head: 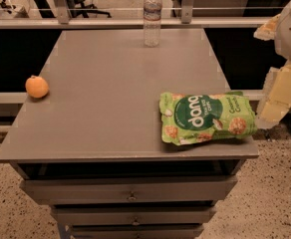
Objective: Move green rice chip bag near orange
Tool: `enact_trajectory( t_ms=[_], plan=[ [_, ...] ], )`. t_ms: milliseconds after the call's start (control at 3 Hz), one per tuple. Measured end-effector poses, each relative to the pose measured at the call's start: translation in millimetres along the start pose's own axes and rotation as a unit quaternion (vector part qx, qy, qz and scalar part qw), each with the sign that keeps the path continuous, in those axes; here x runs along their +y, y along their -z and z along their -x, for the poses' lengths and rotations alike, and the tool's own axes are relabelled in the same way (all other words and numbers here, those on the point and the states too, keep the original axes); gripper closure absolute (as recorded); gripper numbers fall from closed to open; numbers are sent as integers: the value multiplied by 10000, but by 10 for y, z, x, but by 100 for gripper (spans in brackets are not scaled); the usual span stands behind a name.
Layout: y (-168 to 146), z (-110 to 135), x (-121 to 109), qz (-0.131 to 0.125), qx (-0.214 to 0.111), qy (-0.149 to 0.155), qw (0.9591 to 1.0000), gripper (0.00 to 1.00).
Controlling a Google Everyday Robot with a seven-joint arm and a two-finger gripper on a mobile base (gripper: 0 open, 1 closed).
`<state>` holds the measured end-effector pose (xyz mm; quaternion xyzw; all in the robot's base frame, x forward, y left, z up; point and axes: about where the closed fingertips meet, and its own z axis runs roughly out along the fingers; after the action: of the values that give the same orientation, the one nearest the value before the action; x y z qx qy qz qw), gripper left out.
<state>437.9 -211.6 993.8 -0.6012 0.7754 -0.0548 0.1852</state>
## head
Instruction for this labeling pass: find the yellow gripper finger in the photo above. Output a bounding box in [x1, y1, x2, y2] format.
[253, 14, 280, 41]
[255, 63, 291, 129]

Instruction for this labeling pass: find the green rice chip bag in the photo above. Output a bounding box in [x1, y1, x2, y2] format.
[159, 92, 257, 145]

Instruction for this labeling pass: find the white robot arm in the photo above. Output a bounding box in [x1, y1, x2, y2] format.
[254, 0, 291, 129]

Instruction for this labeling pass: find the clear plastic water bottle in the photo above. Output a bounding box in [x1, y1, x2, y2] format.
[144, 0, 162, 47]

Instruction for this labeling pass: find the top grey drawer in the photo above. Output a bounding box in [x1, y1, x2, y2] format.
[20, 175, 237, 205]

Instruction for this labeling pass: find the grey drawer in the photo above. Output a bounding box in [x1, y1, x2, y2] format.
[20, 175, 237, 205]
[70, 224, 203, 239]
[52, 206, 216, 226]

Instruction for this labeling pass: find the middle grey drawer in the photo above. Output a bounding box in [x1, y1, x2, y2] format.
[52, 206, 216, 226]

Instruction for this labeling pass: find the grey drawer cabinet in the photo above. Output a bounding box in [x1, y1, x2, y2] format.
[0, 28, 260, 239]

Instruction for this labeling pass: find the bottom grey drawer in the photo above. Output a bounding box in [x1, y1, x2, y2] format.
[70, 224, 203, 239]

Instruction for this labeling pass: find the orange fruit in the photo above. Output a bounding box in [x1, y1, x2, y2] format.
[25, 76, 49, 99]

